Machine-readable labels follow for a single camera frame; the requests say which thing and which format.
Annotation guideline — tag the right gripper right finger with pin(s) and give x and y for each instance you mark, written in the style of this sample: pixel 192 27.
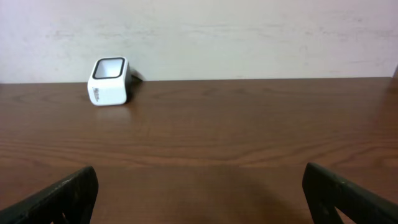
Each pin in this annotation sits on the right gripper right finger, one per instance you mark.
pixel 326 193

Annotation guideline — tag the white barcode scanner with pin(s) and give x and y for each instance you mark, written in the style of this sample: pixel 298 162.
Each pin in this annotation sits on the white barcode scanner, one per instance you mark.
pixel 110 82

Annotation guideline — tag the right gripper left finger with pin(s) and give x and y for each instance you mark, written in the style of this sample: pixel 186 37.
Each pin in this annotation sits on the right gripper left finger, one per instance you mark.
pixel 70 200

